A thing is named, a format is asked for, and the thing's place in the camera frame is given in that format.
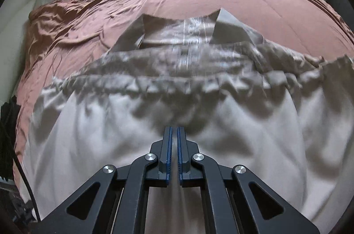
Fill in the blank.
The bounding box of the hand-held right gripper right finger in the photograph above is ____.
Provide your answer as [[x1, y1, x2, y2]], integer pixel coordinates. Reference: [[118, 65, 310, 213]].
[[177, 126, 314, 234]]

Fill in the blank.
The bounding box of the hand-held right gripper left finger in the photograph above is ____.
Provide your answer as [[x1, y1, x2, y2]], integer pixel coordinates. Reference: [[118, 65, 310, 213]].
[[39, 126, 173, 234]]

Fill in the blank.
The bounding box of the beige jacket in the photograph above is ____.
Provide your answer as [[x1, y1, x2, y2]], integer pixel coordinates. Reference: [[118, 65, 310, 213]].
[[26, 8, 354, 234]]

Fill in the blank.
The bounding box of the black cable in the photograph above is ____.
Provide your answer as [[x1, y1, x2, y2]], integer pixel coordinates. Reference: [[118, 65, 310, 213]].
[[0, 116, 42, 223]]

